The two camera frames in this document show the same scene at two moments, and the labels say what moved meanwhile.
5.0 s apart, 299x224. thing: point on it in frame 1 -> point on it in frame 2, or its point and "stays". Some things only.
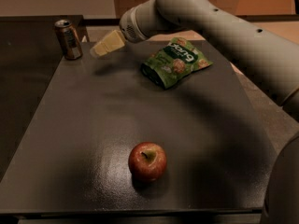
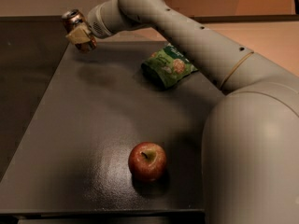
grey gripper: [128, 28] -> [95, 22]
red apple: [147, 161] stays
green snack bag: [171, 63] stays
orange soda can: [69, 40] -> [72, 20]
